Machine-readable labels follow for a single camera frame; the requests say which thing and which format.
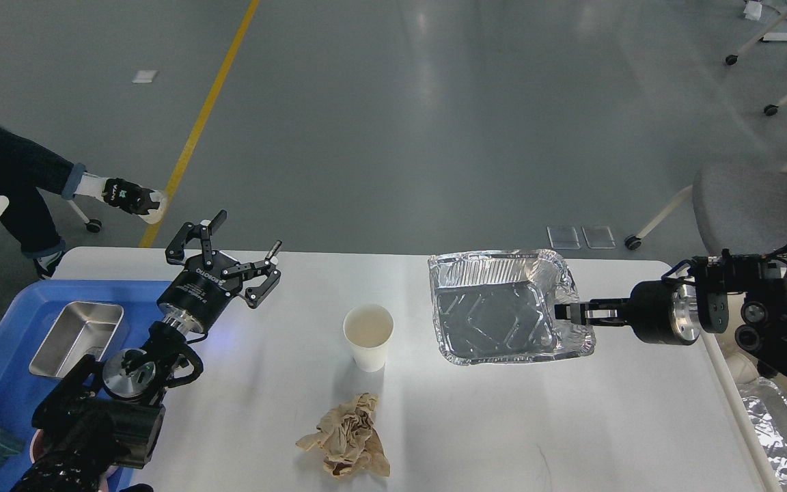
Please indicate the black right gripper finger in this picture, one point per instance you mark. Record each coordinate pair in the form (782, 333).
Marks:
(594, 312)

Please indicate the aluminium foil tray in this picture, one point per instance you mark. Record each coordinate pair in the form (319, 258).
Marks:
(498, 307)

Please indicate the pink mug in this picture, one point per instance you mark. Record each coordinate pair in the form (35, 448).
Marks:
(38, 449)

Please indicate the white paper cup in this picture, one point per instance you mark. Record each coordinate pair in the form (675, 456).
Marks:
(367, 330)

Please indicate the stainless steel tray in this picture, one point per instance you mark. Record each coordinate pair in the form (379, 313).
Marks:
(82, 328)

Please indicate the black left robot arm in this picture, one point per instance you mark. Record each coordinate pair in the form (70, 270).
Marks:
(109, 413)

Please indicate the grey office chair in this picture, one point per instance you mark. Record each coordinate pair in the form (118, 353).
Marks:
(738, 208)

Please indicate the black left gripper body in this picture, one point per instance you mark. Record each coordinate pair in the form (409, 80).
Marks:
(199, 294)

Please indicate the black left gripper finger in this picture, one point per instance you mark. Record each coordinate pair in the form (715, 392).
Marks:
(252, 281)
(208, 259)

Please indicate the cream plastic bin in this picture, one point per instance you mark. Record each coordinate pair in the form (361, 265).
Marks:
(718, 348)

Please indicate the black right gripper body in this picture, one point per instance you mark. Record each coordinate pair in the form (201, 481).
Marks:
(662, 313)

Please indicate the blue plastic bin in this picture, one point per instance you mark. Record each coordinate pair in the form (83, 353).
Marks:
(25, 325)

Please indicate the seated person in black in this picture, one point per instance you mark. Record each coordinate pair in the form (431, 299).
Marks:
(27, 168)

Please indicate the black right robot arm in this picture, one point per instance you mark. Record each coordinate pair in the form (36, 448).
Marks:
(762, 281)

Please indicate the brown paper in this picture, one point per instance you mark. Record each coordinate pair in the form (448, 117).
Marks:
(348, 440)

